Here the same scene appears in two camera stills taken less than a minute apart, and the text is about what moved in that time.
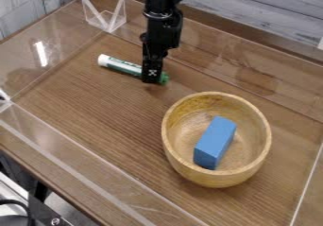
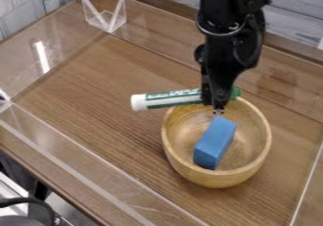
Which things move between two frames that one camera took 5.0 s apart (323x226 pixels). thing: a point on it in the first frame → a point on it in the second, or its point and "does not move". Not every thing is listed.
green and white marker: x=123 y=65 → x=175 y=97
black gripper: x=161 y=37 → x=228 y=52
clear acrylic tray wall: x=108 y=192 does not move
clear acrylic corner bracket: x=105 y=20 does not move
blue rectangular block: x=212 y=142 does not move
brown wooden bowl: x=184 y=125 does not move
